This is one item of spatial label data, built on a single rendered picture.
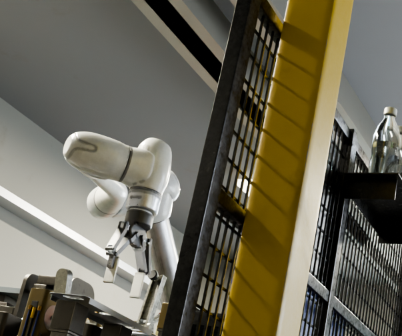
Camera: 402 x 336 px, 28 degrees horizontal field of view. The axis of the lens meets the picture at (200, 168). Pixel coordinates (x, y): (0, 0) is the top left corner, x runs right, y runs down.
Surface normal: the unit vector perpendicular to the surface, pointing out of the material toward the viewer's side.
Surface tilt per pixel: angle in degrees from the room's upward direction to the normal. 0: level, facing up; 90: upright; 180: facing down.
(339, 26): 90
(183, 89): 180
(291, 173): 90
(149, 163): 90
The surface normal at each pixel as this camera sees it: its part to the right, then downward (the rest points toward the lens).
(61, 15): -0.21, 0.91
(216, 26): 0.87, 0.00
